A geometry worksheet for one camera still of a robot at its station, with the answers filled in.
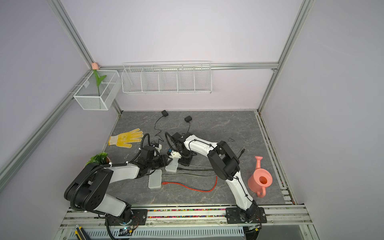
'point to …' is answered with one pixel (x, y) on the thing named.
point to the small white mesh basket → (87, 95)
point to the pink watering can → (260, 179)
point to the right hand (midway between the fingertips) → (186, 163)
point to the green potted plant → (101, 158)
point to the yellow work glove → (122, 139)
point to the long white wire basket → (167, 77)
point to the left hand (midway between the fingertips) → (171, 161)
